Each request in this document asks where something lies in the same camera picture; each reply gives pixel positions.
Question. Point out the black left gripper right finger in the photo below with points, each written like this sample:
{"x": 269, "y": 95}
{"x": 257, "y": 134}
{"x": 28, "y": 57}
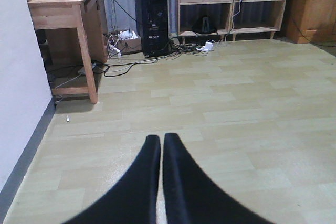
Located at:
{"x": 191, "y": 196}

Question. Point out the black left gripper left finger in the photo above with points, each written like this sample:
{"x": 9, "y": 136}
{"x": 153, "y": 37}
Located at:
{"x": 133, "y": 198}

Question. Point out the wooden desk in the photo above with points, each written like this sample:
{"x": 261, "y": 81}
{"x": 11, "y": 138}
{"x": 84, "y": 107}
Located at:
{"x": 76, "y": 32}

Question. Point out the white power adapter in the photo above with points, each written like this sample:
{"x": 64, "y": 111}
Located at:
{"x": 209, "y": 45}

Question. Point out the black router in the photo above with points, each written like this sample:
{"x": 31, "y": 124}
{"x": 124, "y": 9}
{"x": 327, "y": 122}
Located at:
{"x": 204, "y": 25}

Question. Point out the wooden shelf unit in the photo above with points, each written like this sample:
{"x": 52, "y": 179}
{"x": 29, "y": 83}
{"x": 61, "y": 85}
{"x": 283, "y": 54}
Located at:
{"x": 230, "y": 17}

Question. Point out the black computer tower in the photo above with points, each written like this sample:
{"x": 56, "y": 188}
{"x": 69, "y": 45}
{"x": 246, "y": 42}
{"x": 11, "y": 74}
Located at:
{"x": 152, "y": 26}

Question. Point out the wooden wardrobe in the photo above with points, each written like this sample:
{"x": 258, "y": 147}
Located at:
{"x": 310, "y": 21}

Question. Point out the cardboard box with cables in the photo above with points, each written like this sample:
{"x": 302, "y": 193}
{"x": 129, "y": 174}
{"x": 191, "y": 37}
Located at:
{"x": 124, "y": 43}

